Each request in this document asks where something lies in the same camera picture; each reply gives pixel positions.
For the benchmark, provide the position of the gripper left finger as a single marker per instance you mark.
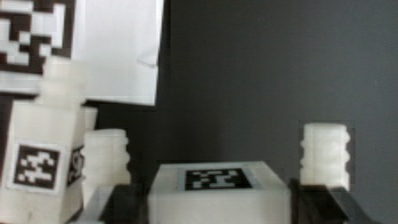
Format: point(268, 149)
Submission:
point(114, 206)

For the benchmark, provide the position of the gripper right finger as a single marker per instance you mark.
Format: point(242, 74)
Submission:
point(325, 206)

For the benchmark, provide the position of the white chair seat block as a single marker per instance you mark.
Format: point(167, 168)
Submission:
point(219, 192)

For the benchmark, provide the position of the white flat tagged base plate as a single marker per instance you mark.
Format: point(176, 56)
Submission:
point(100, 31)

